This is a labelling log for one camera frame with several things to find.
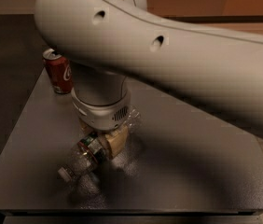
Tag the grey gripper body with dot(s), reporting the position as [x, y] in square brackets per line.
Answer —
[102, 118]

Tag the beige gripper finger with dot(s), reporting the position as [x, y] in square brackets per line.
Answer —
[85, 128]
[116, 141]

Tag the clear plastic water bottle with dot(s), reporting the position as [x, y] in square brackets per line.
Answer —
[90, 151]

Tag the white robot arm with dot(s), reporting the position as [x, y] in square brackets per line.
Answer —
[217, 70]

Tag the red cola can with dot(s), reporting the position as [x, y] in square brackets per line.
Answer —
[59, 71]

